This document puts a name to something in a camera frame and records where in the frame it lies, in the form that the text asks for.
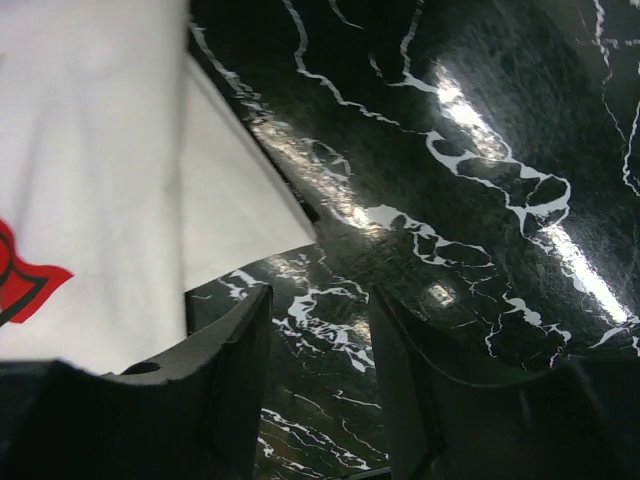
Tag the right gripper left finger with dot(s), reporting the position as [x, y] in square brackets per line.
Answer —
[190, 412]

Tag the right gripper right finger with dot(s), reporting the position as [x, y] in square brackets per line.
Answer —
[450, 413]

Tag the black marble table mat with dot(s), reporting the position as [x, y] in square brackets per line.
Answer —
[479, 160]

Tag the white printed t-shirt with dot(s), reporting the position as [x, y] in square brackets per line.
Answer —
[126, 181]

